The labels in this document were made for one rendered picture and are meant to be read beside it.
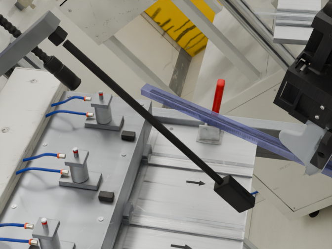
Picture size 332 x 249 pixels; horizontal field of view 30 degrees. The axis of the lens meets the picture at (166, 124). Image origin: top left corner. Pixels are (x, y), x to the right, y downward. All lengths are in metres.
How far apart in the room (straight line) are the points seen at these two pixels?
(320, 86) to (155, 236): 0.31
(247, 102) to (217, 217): 1.11
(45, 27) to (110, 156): 0.29
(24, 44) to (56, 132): 0.29
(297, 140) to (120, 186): 0.24
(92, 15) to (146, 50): 2.06
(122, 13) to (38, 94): 0.93
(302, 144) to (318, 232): 1.60
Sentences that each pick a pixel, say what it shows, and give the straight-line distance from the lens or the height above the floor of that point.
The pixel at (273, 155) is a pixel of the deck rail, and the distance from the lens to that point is 0.96.
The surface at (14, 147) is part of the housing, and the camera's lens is 0.83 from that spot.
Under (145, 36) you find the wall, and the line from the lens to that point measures 3.94.
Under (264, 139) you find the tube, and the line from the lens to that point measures 0.74.
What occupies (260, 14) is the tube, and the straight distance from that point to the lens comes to 1.03.
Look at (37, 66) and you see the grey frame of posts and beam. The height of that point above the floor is 1.25.
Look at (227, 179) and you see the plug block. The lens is 0.66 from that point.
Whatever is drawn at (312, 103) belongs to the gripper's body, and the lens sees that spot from 0.62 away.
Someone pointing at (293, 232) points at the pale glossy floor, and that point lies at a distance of 2.34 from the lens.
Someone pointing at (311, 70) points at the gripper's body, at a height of 1.14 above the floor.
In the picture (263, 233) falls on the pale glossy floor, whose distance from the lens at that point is 2.45.
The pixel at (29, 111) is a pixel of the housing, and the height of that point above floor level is 1.24.
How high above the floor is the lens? 1.43
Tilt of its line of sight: 22 degrees down
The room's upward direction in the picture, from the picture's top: 48 degrees counter-clockwise
